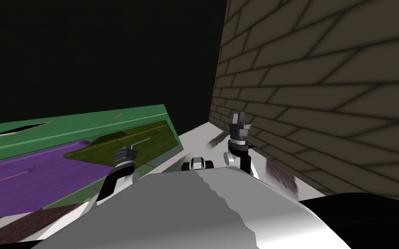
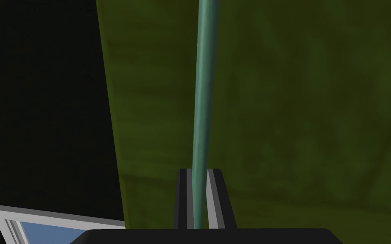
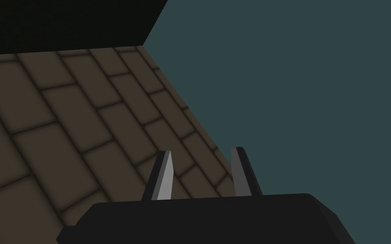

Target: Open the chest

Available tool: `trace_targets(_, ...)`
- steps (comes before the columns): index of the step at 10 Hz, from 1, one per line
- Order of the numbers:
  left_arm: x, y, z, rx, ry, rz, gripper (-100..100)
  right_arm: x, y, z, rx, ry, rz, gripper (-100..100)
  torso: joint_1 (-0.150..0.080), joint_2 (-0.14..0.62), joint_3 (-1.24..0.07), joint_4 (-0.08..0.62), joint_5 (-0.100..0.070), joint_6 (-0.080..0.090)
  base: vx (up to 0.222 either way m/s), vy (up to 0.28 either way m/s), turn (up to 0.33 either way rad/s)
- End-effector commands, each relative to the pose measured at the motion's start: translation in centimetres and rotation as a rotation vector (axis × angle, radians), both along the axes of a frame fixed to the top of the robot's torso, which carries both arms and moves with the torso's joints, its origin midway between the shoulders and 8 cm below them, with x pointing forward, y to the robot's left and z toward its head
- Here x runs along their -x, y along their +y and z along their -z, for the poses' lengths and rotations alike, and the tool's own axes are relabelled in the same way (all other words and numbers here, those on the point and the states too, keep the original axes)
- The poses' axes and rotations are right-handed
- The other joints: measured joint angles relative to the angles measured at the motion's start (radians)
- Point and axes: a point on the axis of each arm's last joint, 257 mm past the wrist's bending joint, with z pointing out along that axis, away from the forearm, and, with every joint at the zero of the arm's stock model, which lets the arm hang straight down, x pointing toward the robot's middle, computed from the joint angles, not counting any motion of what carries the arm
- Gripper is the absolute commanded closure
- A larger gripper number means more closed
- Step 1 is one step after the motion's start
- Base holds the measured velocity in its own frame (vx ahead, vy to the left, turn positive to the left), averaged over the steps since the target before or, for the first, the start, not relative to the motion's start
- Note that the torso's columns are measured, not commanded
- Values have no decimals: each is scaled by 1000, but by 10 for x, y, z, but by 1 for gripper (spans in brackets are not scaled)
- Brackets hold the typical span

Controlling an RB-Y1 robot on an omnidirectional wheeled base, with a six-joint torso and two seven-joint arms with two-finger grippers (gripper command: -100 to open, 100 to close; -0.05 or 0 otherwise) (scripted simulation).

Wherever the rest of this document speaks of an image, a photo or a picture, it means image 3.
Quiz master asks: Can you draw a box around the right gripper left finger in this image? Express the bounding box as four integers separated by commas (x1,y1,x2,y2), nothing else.
141,150,174,202

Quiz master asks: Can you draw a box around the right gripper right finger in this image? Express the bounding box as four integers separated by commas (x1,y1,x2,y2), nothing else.
231,147,263,197

